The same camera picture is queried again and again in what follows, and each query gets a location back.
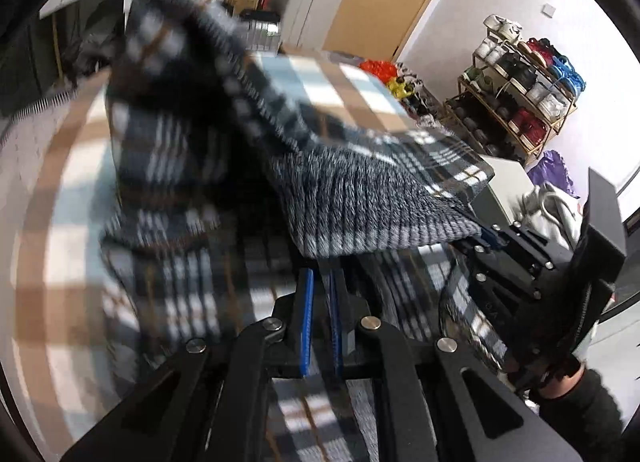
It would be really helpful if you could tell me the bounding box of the person's right forearm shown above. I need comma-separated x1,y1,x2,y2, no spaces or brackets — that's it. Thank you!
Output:
530,367,633,462

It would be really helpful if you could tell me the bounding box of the silver suitcase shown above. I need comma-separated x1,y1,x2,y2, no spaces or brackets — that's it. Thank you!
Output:
235,9,283,52

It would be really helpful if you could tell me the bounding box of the white low cabinet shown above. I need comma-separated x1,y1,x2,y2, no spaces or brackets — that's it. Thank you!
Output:
480,156,538,230

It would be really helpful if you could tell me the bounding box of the orange plastic bag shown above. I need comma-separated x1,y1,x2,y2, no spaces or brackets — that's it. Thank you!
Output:
359,59,398,85

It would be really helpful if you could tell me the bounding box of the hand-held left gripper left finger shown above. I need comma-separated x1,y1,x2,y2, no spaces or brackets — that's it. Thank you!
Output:
60,267,317,462

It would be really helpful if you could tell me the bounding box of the plaid fleece jacket grey knit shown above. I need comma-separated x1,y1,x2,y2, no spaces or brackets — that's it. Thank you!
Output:
100,0,496,462

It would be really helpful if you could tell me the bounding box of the checkered bed sheet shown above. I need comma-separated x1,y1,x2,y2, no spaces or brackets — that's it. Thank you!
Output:
10,52,496,462

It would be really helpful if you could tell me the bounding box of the small cardboard box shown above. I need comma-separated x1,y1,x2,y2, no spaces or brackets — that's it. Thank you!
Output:
225,0,266,17

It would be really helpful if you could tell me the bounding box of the purple bag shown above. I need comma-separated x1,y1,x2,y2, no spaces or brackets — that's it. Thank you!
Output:
527,149,581,197

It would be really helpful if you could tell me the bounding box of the grey fringed floor rug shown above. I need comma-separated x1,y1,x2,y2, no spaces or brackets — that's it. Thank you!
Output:
0,86,101,163

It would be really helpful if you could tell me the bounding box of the dark bag under desk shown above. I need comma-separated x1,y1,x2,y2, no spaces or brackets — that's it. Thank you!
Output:
60,6,126,87

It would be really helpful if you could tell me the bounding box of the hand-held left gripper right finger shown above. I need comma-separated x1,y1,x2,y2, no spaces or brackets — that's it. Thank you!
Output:
327,267,586,462

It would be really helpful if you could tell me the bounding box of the wooden shoe rack with shoes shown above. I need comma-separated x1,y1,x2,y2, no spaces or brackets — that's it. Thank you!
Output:
447,14,586,157

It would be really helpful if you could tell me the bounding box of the white bag on side table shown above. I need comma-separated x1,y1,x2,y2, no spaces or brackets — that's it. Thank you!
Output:
520,182,586,253

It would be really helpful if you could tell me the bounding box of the yellow shoe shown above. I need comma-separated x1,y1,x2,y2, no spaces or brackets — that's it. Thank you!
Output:
386,79,416,100

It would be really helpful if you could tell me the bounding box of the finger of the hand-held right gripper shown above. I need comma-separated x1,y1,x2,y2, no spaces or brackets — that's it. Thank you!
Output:
470,262,546,307
465,222,558,270

